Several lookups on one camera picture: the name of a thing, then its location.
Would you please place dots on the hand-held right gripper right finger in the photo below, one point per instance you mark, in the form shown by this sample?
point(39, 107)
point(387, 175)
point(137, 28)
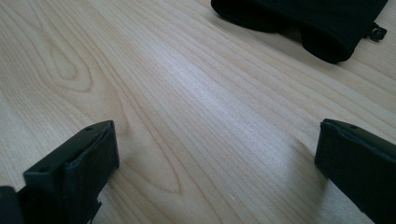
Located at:
point(358, 161)

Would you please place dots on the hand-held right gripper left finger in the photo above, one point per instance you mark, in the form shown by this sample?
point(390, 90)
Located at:
point(71, 174)

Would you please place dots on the black cloth garment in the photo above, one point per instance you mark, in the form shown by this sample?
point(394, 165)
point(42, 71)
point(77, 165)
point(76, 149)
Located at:
point(305, 18)

